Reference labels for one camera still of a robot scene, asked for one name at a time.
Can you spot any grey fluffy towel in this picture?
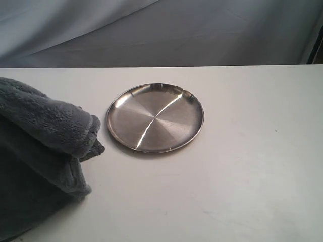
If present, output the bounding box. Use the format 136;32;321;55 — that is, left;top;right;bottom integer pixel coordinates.
1;77;104;241

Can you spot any round stainless steel plate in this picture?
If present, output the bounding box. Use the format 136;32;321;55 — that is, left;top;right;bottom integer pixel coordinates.
105;83;204;154

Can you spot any grey backdrop cloth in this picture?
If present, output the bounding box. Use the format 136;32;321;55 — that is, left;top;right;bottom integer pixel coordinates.
1;1;322;68

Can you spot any black stand pole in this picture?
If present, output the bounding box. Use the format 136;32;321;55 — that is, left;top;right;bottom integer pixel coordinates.
307;29;322;64

